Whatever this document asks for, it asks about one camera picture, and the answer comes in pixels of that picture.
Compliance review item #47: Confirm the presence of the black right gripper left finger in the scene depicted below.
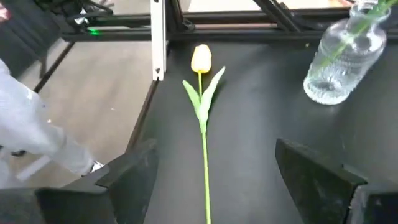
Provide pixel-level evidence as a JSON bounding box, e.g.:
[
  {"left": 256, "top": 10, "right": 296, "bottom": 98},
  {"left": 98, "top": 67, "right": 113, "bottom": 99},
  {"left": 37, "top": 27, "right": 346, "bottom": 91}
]
[{"left": 0, "top": 139, "right": 159, "bottom": 224}]

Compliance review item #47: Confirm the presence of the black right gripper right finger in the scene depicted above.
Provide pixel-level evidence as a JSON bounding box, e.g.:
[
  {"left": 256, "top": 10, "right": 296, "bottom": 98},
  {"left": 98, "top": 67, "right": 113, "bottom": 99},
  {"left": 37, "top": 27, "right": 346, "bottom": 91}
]
[{"left": 275, "top": 138, "right": 398, "bottom": 224}]

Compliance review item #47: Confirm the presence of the clear round glass bottle vase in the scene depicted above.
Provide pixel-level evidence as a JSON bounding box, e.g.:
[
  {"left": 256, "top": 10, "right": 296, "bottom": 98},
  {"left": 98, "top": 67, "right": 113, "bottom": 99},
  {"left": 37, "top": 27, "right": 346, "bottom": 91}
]
[{"left": 303, "top": 0, "right": 392, "bottom": 106}]

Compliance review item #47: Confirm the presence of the green stem piece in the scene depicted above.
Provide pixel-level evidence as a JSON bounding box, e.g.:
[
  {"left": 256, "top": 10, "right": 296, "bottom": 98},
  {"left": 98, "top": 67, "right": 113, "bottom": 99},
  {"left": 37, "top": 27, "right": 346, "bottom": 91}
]
[{"left": 182, "top": 43, "right": 226, "bottom": 224}]

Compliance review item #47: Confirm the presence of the yellow artificial tulip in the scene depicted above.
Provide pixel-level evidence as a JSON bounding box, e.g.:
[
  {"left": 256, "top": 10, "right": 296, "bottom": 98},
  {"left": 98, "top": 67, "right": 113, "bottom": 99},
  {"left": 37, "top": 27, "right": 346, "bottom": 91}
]
[{"left": 317, "top": 0, "right": 398, "bottom": 68}]

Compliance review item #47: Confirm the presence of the person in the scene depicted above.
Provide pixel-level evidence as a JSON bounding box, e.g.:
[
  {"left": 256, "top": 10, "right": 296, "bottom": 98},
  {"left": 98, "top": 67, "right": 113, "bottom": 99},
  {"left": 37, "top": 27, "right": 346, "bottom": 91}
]
[{"left": 0, "top": 0, "right": 105, "bottom": 190}]

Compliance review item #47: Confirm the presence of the white metal bracket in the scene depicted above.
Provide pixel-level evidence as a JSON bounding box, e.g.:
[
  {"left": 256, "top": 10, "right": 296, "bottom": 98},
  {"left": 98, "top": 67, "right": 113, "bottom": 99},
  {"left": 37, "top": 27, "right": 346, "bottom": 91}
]
[{"left": 150, "top": 0, "right": 168, "bottom": 82}]

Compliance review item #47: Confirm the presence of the black table frame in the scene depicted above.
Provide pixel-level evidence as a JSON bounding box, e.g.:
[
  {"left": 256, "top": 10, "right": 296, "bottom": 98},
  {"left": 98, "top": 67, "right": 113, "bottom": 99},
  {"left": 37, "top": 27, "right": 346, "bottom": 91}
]
[{"left": 32, "top": 0, "right": 354, "bottom": 153}]

